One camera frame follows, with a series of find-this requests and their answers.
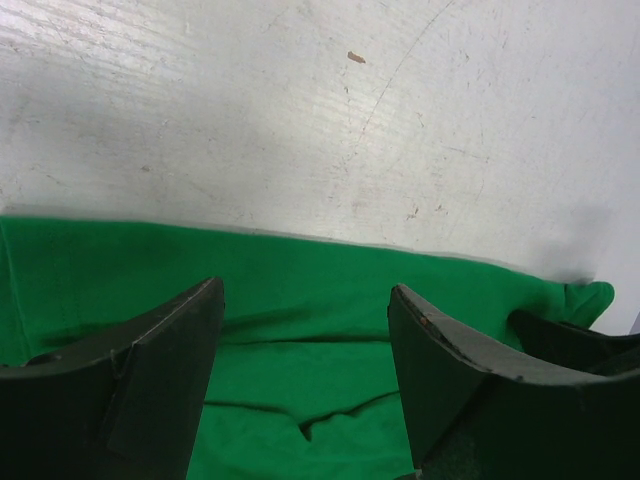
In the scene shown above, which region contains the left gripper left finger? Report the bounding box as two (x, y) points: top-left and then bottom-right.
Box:
(1, 278), (224, 479)

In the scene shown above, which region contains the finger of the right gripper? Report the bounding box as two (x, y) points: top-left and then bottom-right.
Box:
(508, 311), (639, 373)

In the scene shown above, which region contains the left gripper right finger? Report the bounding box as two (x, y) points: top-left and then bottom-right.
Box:
(387, 285), (639, 479)

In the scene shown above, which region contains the green t shirt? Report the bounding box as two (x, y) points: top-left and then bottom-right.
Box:
(1, 216), (614, 479)

